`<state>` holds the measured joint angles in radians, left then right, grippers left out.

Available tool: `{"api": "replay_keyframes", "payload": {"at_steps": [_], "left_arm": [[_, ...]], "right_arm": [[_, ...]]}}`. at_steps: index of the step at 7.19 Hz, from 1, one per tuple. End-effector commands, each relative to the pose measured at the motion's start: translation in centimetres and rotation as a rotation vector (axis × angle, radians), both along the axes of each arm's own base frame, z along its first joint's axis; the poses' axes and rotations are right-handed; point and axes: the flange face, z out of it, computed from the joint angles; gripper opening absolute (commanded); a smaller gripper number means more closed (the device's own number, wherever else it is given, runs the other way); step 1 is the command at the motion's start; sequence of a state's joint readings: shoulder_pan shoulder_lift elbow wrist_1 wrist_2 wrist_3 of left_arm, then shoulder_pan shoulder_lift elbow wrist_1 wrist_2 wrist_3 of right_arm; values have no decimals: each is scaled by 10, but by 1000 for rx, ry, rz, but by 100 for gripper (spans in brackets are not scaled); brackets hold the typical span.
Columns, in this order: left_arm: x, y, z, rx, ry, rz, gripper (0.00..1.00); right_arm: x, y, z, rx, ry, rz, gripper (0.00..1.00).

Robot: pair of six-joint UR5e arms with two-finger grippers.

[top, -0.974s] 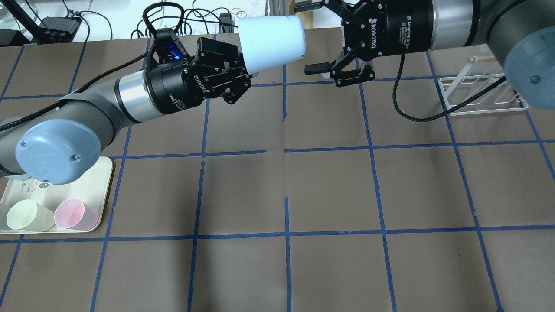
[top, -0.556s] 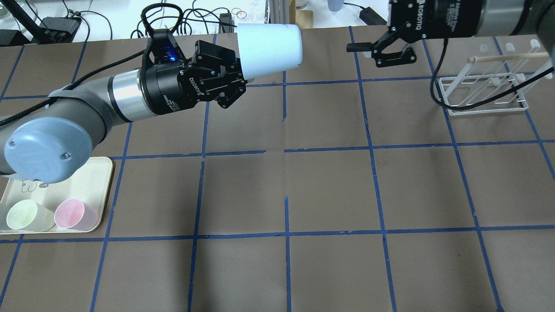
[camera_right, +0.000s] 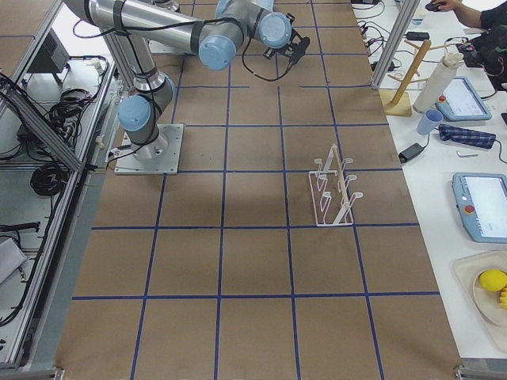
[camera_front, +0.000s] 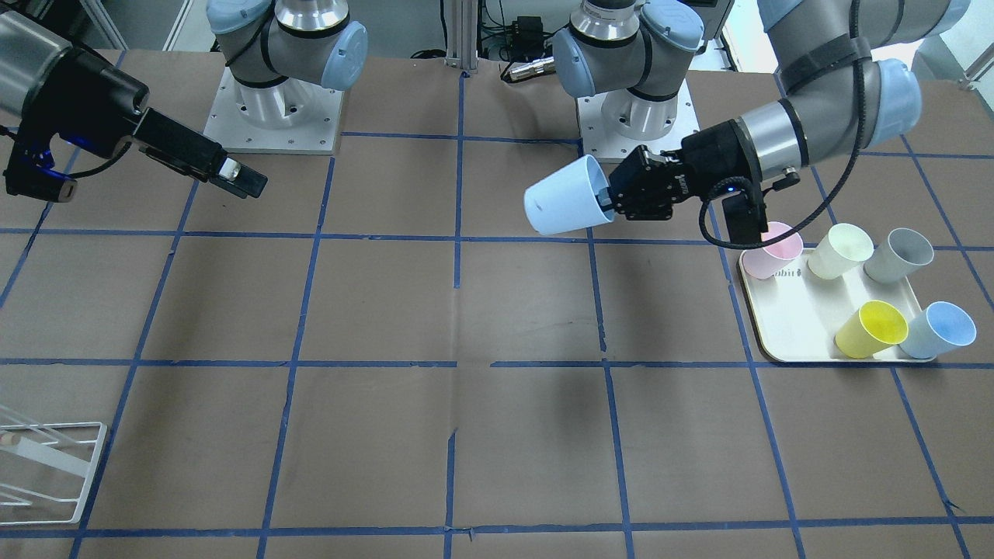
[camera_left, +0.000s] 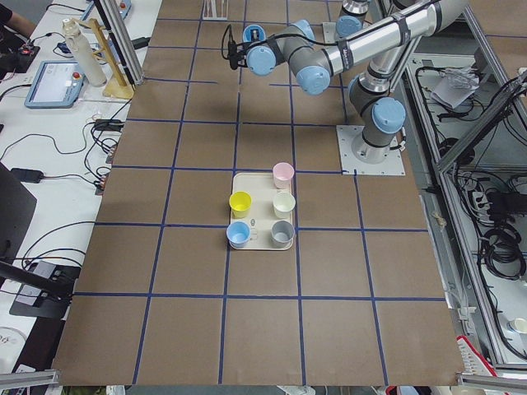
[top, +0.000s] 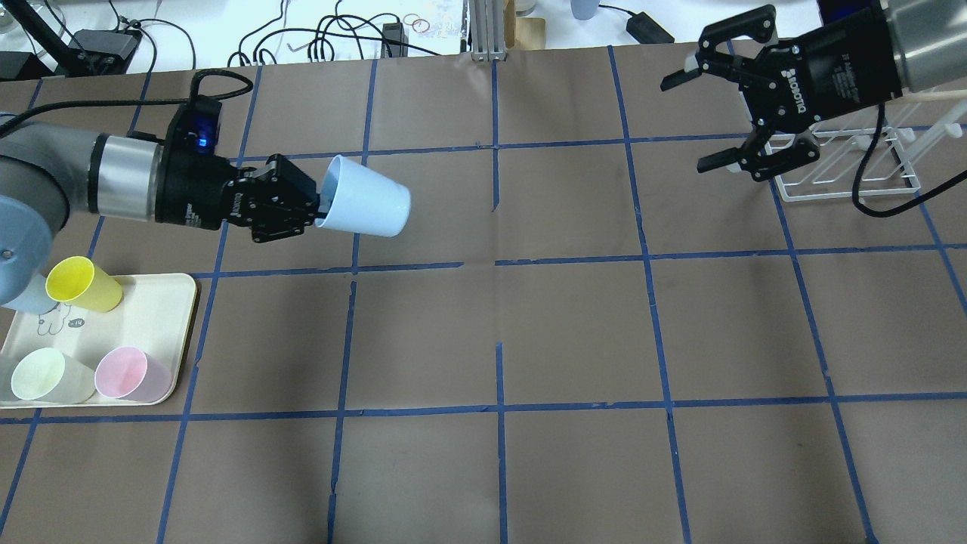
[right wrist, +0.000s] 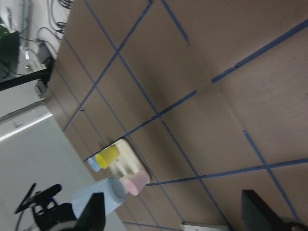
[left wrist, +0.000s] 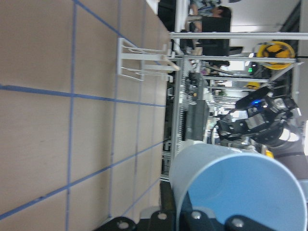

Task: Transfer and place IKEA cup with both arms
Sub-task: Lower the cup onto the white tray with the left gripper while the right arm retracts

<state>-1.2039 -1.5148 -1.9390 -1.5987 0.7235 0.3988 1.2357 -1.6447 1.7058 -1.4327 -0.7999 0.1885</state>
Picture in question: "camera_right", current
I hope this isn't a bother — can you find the black power adapter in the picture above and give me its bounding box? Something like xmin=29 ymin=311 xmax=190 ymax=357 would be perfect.
xmin=398 ymin=143 xmax=425 ymax=164

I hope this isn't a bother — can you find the wooden mug tree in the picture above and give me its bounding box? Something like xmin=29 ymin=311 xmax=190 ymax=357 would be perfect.
xmin=379 ymin=39 xmax=448 ymax=117

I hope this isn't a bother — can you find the upper teach pendant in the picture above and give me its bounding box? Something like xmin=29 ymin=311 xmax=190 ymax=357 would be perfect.
xmin=435 ymin=76 xmax=492 ymax=122

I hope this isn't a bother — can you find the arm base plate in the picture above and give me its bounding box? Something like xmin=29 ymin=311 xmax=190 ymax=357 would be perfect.
xmin=114 ymin=123 xmax=185 ymax=175

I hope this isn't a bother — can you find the person forearm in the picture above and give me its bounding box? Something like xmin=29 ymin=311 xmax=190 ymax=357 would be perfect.
xmin=452 ymin=1 xmax=482 ymax=29

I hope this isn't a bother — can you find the cream plate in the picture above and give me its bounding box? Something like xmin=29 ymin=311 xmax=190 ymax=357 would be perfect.
xmin=472 ymin=270 xmax=506 ymax=327

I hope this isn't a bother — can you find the allen key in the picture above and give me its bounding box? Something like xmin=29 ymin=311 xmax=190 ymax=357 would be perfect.
xmin=456 ymin=151 xmax=478 ymax=158

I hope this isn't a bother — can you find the yellow toy lemon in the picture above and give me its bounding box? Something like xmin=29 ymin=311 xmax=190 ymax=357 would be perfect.
xmin=478 ymin=268 xmax=507 ymax=292

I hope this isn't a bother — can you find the beige tray on desk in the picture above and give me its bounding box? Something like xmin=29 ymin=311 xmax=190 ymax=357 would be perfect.
xmin=453 ymin=250 xmax=506 ymax=353

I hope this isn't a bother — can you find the lower teach pendant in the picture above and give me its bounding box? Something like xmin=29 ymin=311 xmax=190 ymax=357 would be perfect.
xmin=452 ymin=173 xmax=506 ymax=244

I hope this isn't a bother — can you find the blue plaid folded umbrella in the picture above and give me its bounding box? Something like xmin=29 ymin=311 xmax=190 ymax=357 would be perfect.
xmin=437 ymin=123 xmax=496 ymax=150

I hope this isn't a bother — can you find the white wire cup rack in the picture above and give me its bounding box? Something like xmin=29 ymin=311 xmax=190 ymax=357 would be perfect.
xmin=308 ymin=144 xmax=364 ymax=227

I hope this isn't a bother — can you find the blue cup on desk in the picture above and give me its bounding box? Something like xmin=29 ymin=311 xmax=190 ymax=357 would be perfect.
xmin=416 ymin=108 xmax=444 ymax=135

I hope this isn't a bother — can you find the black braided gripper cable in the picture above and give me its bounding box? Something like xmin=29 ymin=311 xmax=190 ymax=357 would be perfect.
xmin=241 ymin=27 xmax=306 ymax=82

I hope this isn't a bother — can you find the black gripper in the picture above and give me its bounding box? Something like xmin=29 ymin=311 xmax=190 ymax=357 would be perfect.
xmin=263 ymin=13 xmax=311 ymax=66

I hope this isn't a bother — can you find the teach pendant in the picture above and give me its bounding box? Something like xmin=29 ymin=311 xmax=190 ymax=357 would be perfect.
xmin=435 ymin=76 xmax=492 ymax=122
xmin=452 ymin=173 xmax=506 ymax=244

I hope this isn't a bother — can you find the person hand on mouse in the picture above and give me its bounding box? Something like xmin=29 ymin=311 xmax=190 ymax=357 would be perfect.
xmin=432 ymin=0 xmax=461 ymax=12

